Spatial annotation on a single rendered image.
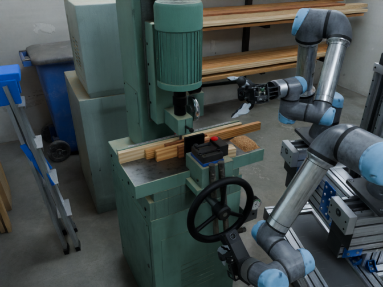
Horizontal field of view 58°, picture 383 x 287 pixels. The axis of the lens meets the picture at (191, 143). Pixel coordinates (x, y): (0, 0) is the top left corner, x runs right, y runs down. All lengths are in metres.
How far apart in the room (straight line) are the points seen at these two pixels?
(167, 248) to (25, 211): 1.50
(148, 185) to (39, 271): 1.21
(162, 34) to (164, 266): 0.99
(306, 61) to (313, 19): 0.20
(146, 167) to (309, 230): 1.18
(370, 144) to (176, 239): 0.90
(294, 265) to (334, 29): 0.95
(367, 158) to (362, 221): 0.54
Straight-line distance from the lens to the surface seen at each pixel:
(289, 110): 1.48
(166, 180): 1.34
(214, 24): 3.39
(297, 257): 1.12
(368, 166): 1.01
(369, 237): 1.61
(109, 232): 2.47
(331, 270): 2.05
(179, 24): 1.24
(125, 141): 1.81
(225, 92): 4.36
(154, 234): 1.48
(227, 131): 1.59
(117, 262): 2.27
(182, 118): 1.40
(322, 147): 1.10
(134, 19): 1.45
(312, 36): 1.62
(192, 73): 1.30
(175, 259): 1.64
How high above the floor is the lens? 1.66
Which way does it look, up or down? 29 degrees down
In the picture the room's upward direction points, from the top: straight up
